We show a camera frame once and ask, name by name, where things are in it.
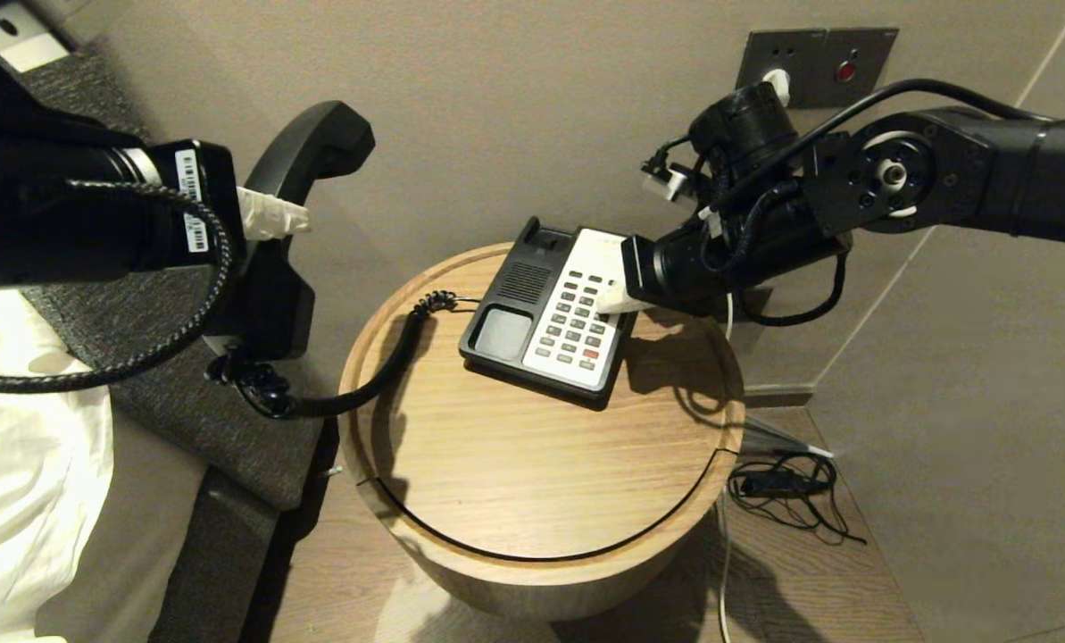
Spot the black telephone handset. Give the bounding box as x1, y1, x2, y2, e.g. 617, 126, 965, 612
204, 100, 377, 361

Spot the black and white telephone base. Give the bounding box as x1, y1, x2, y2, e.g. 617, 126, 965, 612
459, 217, 640, 412

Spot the brown skirting board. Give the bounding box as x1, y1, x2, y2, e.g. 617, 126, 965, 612
742, 384, 817, 410

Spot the grey tapered object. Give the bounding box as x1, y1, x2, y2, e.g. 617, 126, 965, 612
739, 418, 835, 460

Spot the round wooden side table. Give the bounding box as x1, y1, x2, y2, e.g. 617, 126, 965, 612
336, 243, 746, 621

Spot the grey upholstered headboard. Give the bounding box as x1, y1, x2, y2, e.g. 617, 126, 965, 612
14, 36, 329, 512

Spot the dark grey socket plate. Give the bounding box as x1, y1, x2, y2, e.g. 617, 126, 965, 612
736, 31, 832, 110

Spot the black power adapter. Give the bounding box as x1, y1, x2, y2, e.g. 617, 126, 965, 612
742, 473, 829, 497

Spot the dark plate with red button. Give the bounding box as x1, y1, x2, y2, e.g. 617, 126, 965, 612
822, 27, 899, 108

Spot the beige bed sheet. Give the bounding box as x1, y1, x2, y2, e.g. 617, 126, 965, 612
37, 406, 210, 643

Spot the dark grey fabric bed base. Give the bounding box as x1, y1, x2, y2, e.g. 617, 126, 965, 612
148, 466, 283, 643

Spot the white bedding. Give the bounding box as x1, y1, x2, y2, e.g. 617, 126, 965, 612
0, 290, 115, 643

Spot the small white wrist camera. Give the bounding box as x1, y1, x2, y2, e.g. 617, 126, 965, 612
645, 164, 695, 203

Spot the black coiled phone cord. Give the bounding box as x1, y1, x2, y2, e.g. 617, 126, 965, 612
206, 290, 459, 421

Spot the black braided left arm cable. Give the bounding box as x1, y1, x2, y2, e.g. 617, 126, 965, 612
0, 179, 234, 394

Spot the tangled thin black cable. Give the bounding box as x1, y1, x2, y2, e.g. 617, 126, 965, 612
726, 453, 868, 546

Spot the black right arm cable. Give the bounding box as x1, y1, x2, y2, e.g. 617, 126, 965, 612
648, 79, 1065, 328

